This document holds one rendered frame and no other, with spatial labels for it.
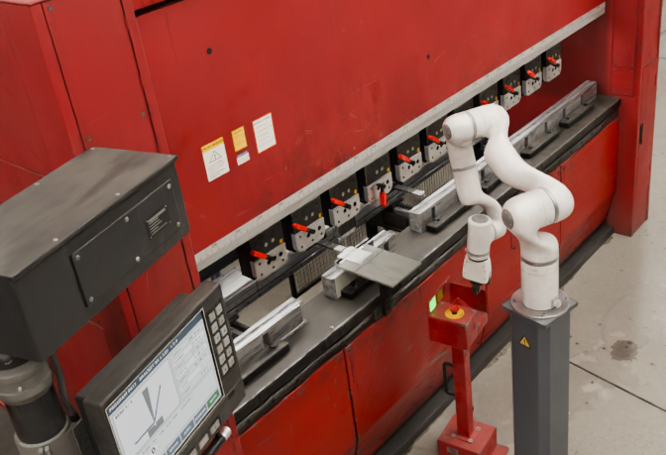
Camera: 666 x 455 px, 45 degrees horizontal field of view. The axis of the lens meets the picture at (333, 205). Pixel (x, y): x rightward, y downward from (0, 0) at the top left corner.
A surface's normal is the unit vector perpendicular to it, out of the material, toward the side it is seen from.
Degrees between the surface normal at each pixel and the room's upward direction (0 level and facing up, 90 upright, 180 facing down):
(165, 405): 90
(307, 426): 90
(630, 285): 0
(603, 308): 0
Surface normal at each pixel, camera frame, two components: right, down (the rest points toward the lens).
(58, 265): 0.89, 0.11
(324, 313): -0.13, -0.87
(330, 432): 0.75, 0.22
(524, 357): -0.76, 0.39
